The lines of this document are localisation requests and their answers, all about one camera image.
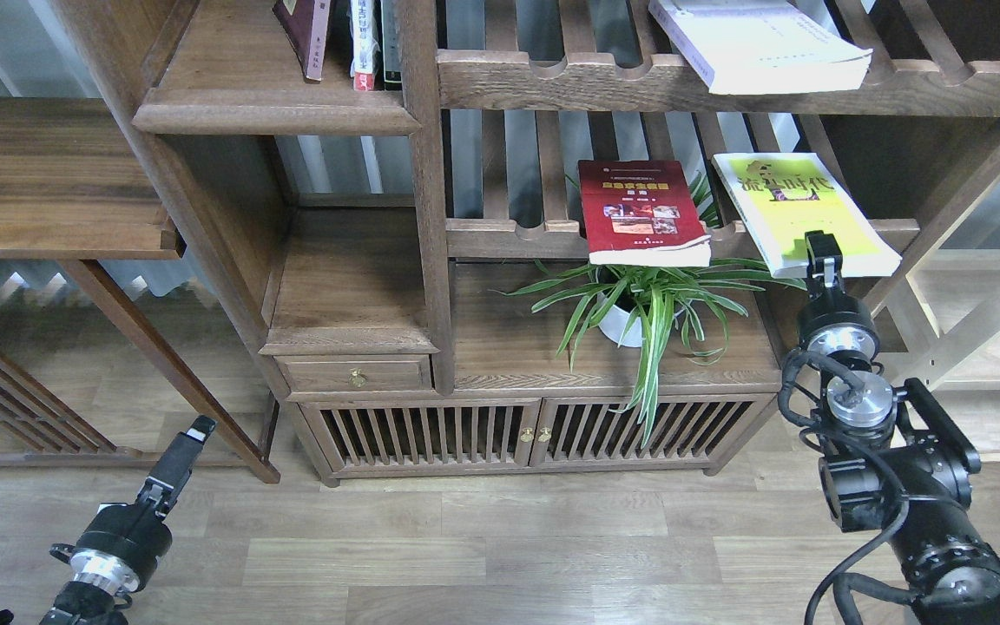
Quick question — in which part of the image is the green spider plant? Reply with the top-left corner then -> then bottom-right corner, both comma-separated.
501,172 -> 824,450

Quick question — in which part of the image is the dark green upright book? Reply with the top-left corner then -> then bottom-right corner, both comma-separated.
378,0 -> 404,91

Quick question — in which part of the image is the dark wooden side table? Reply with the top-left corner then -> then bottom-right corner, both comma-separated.
0,96 -> 280,484

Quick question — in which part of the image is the white red upright book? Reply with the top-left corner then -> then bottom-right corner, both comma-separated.
349,0 -> 378,92

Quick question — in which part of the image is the light wooden shelf unit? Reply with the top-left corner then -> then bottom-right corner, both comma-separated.
802,113 -> 1000,468

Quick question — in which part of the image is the yellow green cover book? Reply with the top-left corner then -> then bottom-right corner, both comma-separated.
712,153 -> 901,278

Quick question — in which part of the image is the white thick book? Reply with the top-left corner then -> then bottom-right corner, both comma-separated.
649,1 -> 872,95

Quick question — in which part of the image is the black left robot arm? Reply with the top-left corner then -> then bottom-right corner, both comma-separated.
41,415 -> 217,624

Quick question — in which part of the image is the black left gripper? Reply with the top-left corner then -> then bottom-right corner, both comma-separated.
50,415 -> 217,593

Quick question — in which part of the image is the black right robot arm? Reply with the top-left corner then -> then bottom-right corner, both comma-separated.
778,231 -> 1000,624

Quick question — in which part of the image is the brass drawer knob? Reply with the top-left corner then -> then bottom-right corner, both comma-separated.
348,369 -> 368,388

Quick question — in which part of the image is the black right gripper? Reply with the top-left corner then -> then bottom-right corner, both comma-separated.
798,230 -> 878,361

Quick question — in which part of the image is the red cover book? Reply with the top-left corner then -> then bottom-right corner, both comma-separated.
578,160 -> 711,266

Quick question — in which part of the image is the dark wooden bookshelf cabinet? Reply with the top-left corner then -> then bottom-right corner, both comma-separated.
52,1 -> 1000,485

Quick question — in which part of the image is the white plant pot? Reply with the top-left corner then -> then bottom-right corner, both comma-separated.
598,293 -> 684,348

